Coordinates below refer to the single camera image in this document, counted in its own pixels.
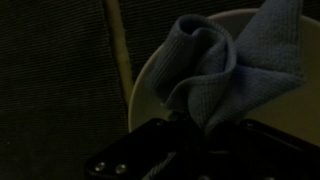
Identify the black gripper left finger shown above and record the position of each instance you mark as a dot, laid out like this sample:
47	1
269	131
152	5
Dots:
146	146

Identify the blue cloth towel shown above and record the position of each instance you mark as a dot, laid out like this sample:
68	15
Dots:
216	73

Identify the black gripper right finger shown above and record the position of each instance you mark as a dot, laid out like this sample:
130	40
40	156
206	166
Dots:
266	150

